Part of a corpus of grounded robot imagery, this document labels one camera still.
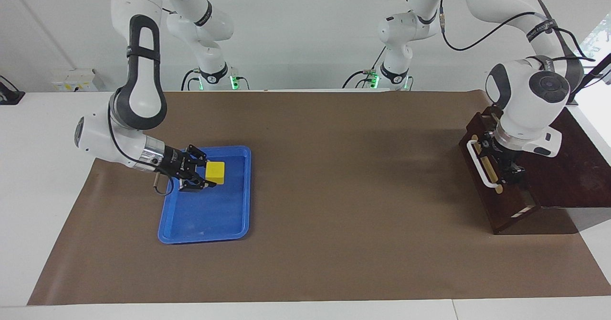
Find yellow cube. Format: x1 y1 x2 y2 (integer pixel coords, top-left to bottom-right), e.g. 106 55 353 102
205 161 225 185

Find wooden drawer with white handle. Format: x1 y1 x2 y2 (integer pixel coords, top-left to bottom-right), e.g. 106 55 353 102
459 112 537 225

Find dark wooden drawer cabinet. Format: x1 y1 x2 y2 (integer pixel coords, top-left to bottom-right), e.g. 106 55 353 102
459 106 611 235

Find blue plastic tray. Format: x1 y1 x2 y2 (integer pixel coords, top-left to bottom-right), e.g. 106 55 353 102
158 145 252 244

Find black pole stand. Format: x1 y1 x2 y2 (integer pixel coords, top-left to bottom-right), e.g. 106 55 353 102
568 53 611 107

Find brown table mat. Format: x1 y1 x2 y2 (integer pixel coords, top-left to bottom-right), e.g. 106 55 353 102
27 90 611 306

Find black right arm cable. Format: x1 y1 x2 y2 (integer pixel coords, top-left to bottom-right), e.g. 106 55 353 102
153 170 175 197

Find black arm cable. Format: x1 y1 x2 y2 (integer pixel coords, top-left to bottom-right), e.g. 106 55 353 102
153 170 175 197
406 0 595 64

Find black base cable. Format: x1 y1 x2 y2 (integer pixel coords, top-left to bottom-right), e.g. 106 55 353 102
181 69 201 91
342 70 378 89

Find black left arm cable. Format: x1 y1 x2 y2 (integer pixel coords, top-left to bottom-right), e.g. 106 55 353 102
406 0 595 64

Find white wall outlet box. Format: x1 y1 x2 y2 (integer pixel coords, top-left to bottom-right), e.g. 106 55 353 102
52 69 98 92

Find black table clamp bracket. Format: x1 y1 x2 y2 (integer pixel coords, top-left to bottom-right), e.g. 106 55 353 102
0 75 25 105

